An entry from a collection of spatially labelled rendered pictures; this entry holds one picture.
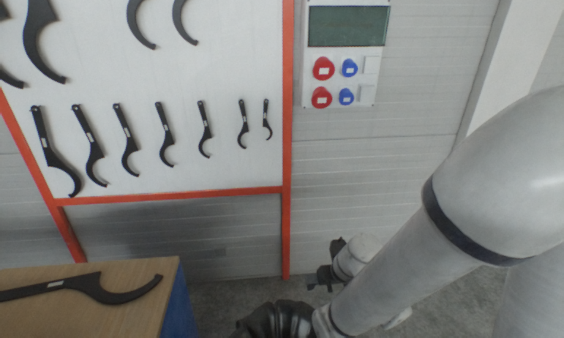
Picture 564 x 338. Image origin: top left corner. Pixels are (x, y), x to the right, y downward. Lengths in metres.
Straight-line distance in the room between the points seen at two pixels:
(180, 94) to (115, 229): 1.07
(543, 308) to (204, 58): 1.44
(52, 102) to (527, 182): 1.84
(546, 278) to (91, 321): 1.23
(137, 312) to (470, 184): 1.14
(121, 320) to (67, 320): 0.18
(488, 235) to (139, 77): 1.55
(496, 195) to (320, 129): 1.47
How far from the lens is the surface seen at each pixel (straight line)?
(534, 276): 0.48
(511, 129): 0.30
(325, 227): 2.15
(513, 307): 0.53
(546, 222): 0.31
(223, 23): 1.51
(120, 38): 1.63
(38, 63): 1.77
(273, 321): 1.52
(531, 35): 2.06
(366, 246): 0.79
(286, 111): 1.59
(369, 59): 1.48
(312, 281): 0.98
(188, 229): 2.11
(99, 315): 1.30
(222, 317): 2.28
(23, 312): 1.47
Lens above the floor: 1.90
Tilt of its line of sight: 29 degrees down
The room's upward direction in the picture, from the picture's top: straight up
